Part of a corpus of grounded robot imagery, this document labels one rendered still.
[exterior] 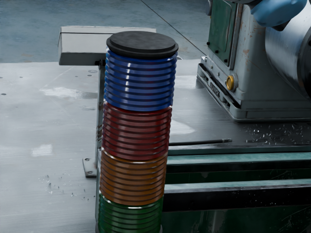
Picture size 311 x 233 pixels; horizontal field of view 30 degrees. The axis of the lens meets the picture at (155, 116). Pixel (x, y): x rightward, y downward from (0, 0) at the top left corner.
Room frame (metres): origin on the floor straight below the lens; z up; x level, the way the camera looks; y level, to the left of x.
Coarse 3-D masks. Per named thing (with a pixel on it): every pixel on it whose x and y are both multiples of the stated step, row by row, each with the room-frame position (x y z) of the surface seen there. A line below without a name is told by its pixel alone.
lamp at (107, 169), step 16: (112, 160) 0.44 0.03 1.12; (128, 160) 0.44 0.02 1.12; (144, 160) 0.44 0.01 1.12; (160, 160) 0.45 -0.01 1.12; (112, 176) 0.44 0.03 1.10; (128, 176) 0.44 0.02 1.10; (144, 176) 0.44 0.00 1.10; (160, 176) 0.45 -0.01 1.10; (112, 192) 0.44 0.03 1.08; (128, 192) 0.44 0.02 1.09; (144, 192) 0.44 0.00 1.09; (160, 192) 0.45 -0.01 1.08
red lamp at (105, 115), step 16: (112, 112) 0.44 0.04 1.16; (128, 112) 0.44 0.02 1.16; (144, 112) 0.44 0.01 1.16; (160, 112) 0.44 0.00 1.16; (112, 128) 0.44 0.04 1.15; (128, 128) 0.44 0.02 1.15; (144, 128) 0.44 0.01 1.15; (160, 128) 0.44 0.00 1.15; (112, 144) 0.44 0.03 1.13; (128, 144) 0.44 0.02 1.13; (144, 144) 0.44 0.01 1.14; (160, 144) 0.45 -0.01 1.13
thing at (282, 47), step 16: (304, 16) 1.11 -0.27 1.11; (272, 32) 1.19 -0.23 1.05; (288, 32) 1.13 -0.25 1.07; (304, 32) 1.08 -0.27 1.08; (272, 48) 1.18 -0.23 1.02; (288, 48) 1.11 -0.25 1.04; (304, 48) 1.06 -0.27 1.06; (272, 64) 1.21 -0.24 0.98; (288, 64) 1.11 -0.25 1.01; (304, 64) 1.07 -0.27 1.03; (288, 80) 1.14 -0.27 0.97; (304, 80) 1.07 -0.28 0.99; (304, 96) 1.08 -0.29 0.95
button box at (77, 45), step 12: (60, 36) 0.96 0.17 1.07; (72, 36) 0.96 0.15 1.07; (84, 36) 0.97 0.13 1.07; (96, 36) 0.97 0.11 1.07; (108, 36) 0.98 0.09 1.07; (60, 48) 0.96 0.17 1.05; (72, 48) 0.95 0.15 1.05; (84, 48) 0.96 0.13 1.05; (96, 48) 0.96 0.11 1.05; (60, 60) 0.97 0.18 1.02; (72, 60) 0.98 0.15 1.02; (84, 60) 0.98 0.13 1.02; (96, 60) 0.98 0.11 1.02
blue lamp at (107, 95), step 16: (112, 64) 0.45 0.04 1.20; (128, 64) 0.44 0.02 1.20; (144, 64) 0.44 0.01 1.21; (160, 64) 0.44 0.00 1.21; (112, 80) 0.44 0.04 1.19; (128, 80) 0.44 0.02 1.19; (144, 80) 0.44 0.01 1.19; (160, 80) 0.44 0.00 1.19; (112, 96) 0.44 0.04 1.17; (128, 96) 0.44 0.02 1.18; (144, 96) 0.44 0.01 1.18; (160, 96) 0.44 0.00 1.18
